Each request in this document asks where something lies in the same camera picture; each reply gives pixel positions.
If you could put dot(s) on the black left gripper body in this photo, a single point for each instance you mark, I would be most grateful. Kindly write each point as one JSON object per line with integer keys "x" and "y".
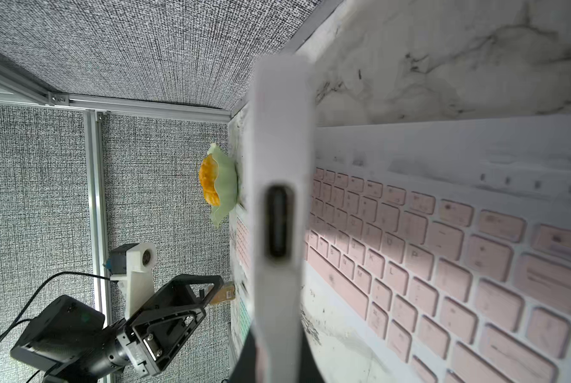
{"x": 155, "y": 334}

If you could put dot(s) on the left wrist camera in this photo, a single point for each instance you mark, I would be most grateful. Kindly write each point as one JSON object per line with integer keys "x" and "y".
{"x": 130, "y": 265}

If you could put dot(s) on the orange bread pastry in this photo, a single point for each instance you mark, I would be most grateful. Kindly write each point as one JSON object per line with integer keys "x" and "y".
{"x": 208, "y": 174}

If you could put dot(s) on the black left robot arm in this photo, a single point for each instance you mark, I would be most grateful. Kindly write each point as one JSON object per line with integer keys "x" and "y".
{"x": 69, "y": 342}

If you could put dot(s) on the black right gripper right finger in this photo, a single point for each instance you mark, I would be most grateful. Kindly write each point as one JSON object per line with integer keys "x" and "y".
{"x": 308, "y": 371}

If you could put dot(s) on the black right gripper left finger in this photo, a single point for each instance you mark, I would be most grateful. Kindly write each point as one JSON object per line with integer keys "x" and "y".
{"x": 245, "y": 370}

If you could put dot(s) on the green leaf-shaped plate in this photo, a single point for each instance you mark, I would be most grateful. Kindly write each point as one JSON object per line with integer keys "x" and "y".
{"x": 226, "y": 185}

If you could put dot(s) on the green keyboard front left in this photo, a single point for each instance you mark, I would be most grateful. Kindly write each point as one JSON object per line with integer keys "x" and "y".
{"x": 240, "y": 324}

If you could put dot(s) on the pink keyboard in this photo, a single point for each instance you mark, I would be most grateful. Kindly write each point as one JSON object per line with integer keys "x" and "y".
{"x": 240, "y": 244}
{"x": 278, "y": 143}
{"x": 441, "y": 252}

